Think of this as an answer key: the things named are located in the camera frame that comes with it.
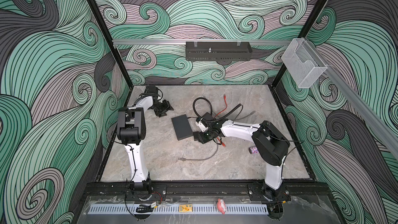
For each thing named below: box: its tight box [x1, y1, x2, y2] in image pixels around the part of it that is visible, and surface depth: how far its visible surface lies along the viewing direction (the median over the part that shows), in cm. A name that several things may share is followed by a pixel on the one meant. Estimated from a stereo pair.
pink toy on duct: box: [216, 198, 227, 215], surface depth 67 cm
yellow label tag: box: [178, 204, 193, 213], surface depth 70 cm
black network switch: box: [171, 114, 194, 142], surface depth 98 cm
